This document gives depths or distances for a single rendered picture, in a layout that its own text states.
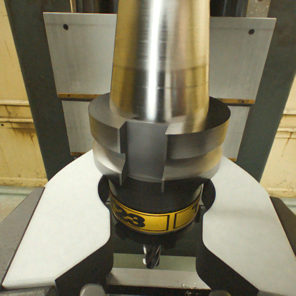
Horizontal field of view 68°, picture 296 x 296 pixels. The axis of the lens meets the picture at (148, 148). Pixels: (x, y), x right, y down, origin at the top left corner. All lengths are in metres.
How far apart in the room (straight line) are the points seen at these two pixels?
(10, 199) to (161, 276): 1.00
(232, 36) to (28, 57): 0.48
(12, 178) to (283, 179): 1.40
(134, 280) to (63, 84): 0.48
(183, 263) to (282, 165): 0.68
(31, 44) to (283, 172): 1.17
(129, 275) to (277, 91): 0.57
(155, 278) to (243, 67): 0.51
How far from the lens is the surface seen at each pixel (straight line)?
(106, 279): 0.54
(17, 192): 1.37
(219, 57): 0.55
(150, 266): 0.17
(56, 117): 0.67
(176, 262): 0.94
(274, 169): 1.26
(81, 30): 0.55
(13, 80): 1.12
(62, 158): 0.73
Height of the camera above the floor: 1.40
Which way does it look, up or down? 29 degrees down
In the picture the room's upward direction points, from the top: 2 degrees clockwise
